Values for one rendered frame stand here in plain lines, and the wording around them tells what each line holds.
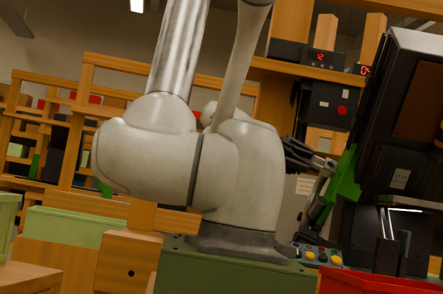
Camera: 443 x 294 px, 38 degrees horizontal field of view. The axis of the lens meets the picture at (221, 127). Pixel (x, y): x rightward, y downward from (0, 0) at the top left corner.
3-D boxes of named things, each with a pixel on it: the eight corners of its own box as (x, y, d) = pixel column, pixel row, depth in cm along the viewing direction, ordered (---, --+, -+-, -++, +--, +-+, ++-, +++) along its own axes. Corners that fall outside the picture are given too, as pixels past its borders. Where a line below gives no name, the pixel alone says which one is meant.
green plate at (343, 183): (351, 218, 191) (379, 154, 194) (326, 206, 191) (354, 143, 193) (342, 216, 203) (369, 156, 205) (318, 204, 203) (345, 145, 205)
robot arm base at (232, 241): (308, 269, 125) (313, 240, 125) (198, 252, 120) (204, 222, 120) (279, 256, 142) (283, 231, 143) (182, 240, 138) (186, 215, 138)
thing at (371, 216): (427, 279, 207) (442, 175, 211) (335, 262, 206) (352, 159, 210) (408, 271, 226) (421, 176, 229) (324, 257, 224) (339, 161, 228)
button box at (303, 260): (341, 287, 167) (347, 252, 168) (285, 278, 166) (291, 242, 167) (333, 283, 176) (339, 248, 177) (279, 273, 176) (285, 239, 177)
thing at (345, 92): (354, 130, 221) (361, 88, 223) (306, 121, 221) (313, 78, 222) (345, 133, 233) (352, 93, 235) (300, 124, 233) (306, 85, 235)
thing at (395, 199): (449, 215, 175) (450, 204, 176) (391, 205, 175) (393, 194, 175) (401, 211, 214) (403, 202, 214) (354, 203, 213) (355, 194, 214)
